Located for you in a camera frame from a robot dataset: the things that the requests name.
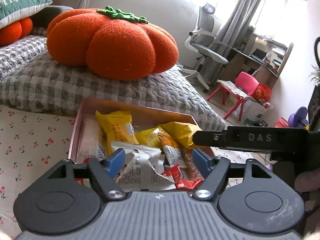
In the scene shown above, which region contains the large yellow snack packet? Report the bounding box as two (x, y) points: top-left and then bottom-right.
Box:
(159, 122), (202, 150)

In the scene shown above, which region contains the orange and silver snack packet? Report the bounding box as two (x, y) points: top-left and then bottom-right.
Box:
(158, 132), (201, 178)

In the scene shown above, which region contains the pink rice cracker bar packet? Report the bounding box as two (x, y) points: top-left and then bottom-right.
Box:
(76, 116), (105, 164)

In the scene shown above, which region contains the small red snack packet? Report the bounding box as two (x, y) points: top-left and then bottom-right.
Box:
(161, 164), (203, 192)

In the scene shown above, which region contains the yellow cola candy packet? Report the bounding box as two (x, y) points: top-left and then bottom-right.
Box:
(95, 111), (139, 155)

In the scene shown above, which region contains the white nut snack packet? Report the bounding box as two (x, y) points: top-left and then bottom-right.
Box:
(111, 141), (176, 192)

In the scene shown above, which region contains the red snack canister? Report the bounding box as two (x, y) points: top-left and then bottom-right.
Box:
(274, 117), (290, 128)

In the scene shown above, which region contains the purple flower toy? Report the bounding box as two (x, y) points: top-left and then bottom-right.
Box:
(287, 107), (309, 129)

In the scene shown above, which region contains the white plastic bag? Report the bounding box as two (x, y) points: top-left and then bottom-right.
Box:
(241, 100), (273, 125)

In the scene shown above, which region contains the pink cardboard box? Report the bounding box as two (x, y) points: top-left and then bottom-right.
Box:
(68, 97), (216, 165)

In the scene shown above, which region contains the cherry print bed sheet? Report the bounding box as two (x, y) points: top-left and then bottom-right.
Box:
(0, 104), (276, 240)

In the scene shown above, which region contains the small yellow snack packet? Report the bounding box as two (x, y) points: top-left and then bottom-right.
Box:
(135, 126), (164, 148)

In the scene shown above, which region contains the red gift bag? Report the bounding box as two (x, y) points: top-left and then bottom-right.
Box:
(252, 83), (272, 105)

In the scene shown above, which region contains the pink kids chair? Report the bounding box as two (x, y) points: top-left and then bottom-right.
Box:
(207, 72), (259, 121)

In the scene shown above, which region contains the wooden desk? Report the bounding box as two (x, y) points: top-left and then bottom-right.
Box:
(220, 39), (294, 89)

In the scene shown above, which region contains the grey office chair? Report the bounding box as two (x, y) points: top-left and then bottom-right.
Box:
(181, 3), (228, 92)

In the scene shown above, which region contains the grey checkered quilt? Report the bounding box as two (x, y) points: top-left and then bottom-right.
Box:
(1, 35), (226, 131)

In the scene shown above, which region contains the orange pumpkin plush pillow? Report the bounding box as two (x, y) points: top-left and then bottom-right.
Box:
(47, 6), (179, 81)

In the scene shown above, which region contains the grey curtain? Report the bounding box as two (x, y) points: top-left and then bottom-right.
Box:
(199, 0), (270, 81)

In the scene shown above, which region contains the orange plush ball cushion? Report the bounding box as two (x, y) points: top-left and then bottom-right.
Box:
(0, 17), (33, 47)

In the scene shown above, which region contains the dark grey sofa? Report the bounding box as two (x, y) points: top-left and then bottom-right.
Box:
(30, 5), (73, 29)

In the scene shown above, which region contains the green snowflake cushion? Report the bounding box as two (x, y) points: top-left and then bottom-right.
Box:
(0, 0), (52, 29)

